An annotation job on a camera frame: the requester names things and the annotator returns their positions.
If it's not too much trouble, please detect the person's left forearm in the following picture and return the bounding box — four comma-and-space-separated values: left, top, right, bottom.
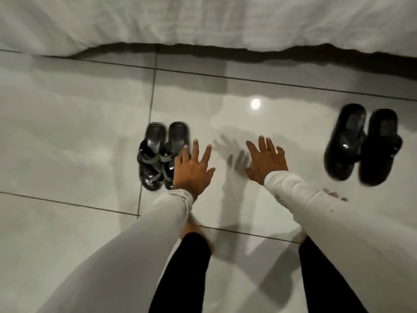
36, 188, 195, 313

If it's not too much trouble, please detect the person's left leg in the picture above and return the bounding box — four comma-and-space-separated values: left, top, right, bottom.
148, 231, 212, 313

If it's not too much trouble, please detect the person's left foot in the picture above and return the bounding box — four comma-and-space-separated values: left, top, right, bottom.
180, 214, 213, 256

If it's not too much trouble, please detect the person's right leg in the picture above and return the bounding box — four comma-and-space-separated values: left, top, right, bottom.
298, 236, 369, 313

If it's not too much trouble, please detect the person's right forearm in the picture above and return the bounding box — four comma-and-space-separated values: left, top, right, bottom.
263, 170, 417, 313

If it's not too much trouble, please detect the person's right hand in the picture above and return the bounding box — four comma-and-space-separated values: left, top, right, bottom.
244, 135, 289, 186

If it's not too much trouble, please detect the person's leg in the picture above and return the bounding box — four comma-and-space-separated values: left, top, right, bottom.
148, 231, 212, 313
298, 236, 369, 313

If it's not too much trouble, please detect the person's foot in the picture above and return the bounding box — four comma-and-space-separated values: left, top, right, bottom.
322, 188, 348, 202
180, 214, 213, 256

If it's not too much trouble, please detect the black strappy sandal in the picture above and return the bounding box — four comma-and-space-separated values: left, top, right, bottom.
138, 122, 169, 192
162, 121, 193, 190

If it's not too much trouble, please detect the person's right foot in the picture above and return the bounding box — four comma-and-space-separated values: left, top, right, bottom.
322, 188, 348, 202

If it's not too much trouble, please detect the white bed sheet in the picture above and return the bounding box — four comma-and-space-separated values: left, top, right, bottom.
0, 0, 417, 58

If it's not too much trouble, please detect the black glossy slipper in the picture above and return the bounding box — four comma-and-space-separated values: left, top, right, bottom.
358, 109, 403, 187
324, 103, 367, 182

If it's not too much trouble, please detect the person's left hand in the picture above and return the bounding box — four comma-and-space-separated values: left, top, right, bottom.
172, 139, 216, 201

